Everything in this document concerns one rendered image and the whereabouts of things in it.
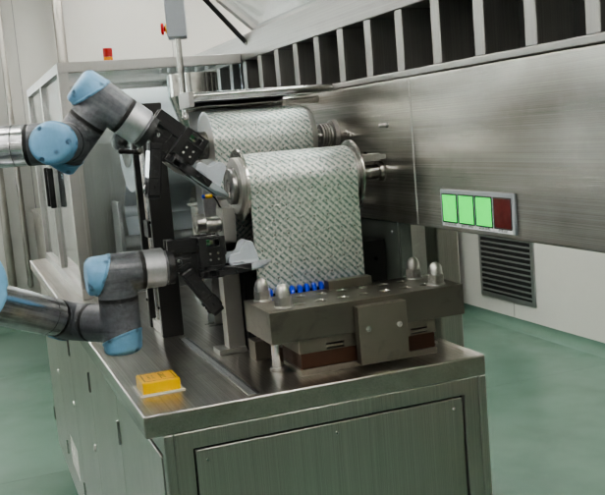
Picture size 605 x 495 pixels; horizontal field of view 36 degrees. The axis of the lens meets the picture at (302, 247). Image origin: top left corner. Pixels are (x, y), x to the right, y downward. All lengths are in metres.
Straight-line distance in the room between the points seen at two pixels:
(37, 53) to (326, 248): 5.65
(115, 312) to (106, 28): 5.80
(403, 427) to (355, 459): 0.11
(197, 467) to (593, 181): 0.81
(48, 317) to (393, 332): 0.65
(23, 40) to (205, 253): 5.69
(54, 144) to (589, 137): 0.89
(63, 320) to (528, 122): 0.94
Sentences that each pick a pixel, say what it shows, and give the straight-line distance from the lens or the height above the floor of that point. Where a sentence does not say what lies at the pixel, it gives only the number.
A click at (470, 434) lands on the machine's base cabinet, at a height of 0.75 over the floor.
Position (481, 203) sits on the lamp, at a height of 1.20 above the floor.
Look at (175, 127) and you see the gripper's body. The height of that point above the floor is 1.38.
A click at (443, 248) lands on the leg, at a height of 1.05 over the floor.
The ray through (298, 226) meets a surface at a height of 1.16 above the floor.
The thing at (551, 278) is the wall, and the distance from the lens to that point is 5.65.
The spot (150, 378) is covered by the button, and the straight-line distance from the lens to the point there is 1.74.
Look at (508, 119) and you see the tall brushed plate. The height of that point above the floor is 1.34.
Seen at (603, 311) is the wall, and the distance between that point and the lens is 5.31.
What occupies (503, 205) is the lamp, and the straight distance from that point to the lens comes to 1.60.
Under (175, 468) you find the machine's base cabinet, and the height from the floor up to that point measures 0.80.
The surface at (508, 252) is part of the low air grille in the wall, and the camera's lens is 5.98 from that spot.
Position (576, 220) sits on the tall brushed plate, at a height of 1.19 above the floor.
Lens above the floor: 1.36
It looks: 7 degrees down
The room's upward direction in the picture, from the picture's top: 5 degrees counter-clockwise
